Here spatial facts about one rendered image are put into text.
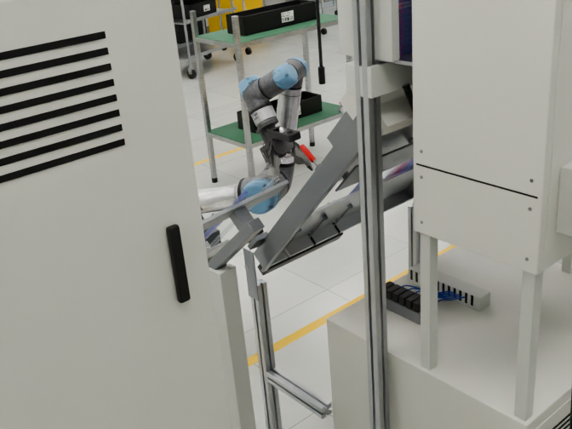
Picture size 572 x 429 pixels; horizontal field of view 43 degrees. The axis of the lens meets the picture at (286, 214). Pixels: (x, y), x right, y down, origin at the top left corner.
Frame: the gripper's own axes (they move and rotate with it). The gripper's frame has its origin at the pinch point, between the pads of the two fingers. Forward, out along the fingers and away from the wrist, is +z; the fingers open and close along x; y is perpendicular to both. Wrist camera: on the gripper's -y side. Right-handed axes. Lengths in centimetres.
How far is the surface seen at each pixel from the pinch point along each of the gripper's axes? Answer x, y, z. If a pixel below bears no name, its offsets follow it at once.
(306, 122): -156, 176, -48
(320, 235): -3.7, 6.6, 19.9
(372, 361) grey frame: 25, -29, 55
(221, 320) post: 46, -2, 30
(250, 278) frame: 25.4, 9.1, 22.9
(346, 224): -15.5, 6.5, 20.3
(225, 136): -107, 193, -59
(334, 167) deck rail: 21.0, -44.7, 5.6
